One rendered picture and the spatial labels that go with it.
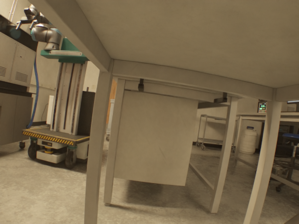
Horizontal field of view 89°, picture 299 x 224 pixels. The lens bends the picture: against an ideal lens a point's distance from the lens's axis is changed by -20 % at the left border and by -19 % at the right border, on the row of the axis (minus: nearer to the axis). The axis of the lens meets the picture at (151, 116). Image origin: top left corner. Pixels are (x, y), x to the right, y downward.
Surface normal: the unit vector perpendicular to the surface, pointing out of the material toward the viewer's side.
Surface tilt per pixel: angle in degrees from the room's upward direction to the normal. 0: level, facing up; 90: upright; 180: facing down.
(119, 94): 90
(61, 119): 90
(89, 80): 90
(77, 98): 90
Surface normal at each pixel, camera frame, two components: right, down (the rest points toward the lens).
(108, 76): 0.04, 0.01
